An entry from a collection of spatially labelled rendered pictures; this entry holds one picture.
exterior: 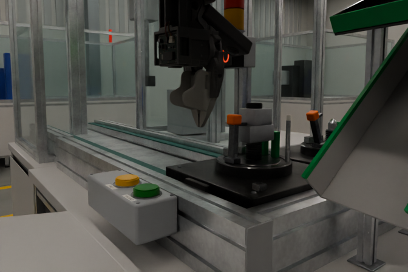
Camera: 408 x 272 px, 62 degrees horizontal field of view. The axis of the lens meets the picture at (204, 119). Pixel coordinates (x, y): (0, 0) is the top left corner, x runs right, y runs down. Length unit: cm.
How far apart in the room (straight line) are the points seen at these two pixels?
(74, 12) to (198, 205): 123
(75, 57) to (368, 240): 130
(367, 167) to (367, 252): 17
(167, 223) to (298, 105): 530
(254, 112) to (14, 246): 46
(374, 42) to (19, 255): 62
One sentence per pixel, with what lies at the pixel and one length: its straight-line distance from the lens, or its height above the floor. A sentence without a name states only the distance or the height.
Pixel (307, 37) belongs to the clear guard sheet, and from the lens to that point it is 575.
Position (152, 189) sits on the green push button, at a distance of 52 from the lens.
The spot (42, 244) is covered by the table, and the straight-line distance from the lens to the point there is 67.
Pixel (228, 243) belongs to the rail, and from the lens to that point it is 45.
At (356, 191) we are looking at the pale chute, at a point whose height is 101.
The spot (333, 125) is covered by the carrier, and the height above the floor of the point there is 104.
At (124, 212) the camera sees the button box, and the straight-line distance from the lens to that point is 54.
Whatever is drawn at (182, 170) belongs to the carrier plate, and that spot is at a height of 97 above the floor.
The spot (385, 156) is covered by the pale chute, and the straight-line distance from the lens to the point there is 45.
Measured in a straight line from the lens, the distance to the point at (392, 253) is 65.
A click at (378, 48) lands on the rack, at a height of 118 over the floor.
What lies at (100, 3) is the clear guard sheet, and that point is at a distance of 194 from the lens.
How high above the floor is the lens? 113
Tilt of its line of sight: 5 degrees down
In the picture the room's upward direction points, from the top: straight up
